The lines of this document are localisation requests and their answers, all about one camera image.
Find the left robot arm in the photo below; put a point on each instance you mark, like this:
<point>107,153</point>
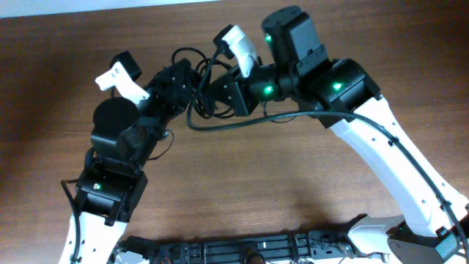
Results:
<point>126,131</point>

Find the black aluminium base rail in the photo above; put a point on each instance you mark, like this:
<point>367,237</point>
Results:
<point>297,247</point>

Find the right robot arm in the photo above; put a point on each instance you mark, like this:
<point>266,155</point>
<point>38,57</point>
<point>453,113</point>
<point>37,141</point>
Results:
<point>433,224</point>

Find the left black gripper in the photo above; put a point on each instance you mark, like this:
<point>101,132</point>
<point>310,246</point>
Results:
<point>177,81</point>

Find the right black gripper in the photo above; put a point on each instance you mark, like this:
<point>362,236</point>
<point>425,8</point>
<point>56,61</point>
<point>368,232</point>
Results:
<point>234,95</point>

